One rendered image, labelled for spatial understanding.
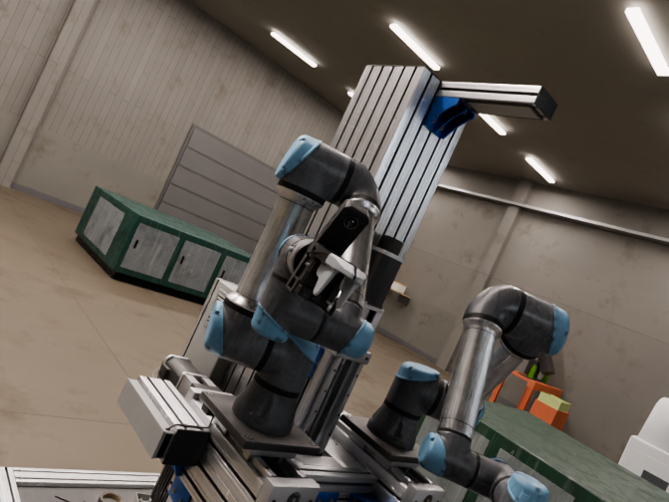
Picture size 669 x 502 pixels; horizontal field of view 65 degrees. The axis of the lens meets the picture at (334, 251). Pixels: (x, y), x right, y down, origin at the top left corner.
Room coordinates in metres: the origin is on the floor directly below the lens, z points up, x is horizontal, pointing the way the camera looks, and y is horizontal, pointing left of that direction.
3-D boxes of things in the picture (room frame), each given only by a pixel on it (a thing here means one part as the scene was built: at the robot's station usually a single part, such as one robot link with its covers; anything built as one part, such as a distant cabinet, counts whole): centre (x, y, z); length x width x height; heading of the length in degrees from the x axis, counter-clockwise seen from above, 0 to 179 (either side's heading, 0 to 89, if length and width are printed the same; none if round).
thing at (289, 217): (1.21, 0.12, 1.41); 0.15 x 0.12 x 0.55; 106
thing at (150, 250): (8.00, 2.25, 0.44); 2.15 x 1.96 x 0.88; 132
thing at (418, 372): (1.58, -0.39, 1.20); 0.13 x 0.12 x 0.14; 91
